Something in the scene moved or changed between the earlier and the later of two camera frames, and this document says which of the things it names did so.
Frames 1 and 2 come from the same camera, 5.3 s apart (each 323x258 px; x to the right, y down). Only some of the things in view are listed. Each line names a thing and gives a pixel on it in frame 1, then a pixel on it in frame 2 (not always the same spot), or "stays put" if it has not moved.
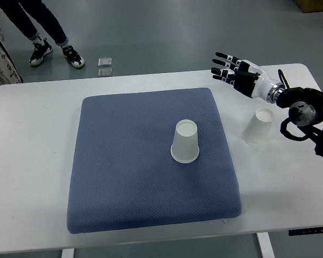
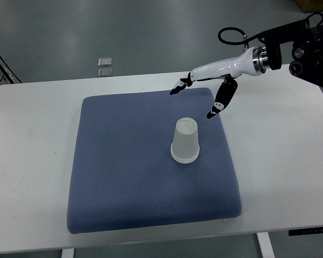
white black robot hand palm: [249, 80] -> [228, 69]
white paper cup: [255, 132] -> [185, 148]
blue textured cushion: [121, 175] stays put
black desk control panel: [313, 230] stays put
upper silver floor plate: [105, 62] stays put
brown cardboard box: [312, 6] stays put
